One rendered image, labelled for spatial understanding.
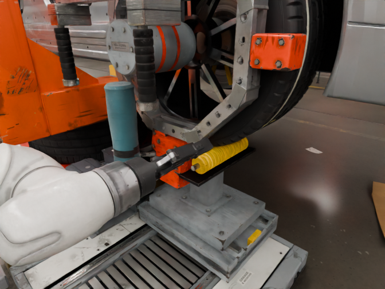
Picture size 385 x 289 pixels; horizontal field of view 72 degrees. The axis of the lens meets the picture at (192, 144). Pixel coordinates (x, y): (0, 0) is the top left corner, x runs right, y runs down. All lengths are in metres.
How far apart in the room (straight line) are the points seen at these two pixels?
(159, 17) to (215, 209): 0.77
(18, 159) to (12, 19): 0.61
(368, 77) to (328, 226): 0.96
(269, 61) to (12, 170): 0.51
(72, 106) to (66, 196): 0.74
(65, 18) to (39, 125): 0.44
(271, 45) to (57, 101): 0.80
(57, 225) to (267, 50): 0.49
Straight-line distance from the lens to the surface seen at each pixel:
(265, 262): 1.13
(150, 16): 0.50
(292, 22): 0.67
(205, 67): 0.83
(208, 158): 0.80
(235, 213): 1.09
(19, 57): 1.06
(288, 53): 0.57
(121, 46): 0.69
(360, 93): 0.70
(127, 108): 0.82
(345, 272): 1.32
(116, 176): 0.46
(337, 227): 1.53
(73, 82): 0.81
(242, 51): 0.62
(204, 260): 1.05
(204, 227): 1.01
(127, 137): 0.85
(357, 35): 0.69
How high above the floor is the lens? 0.90
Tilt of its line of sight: 24 degrees down
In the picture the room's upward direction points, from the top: straight up
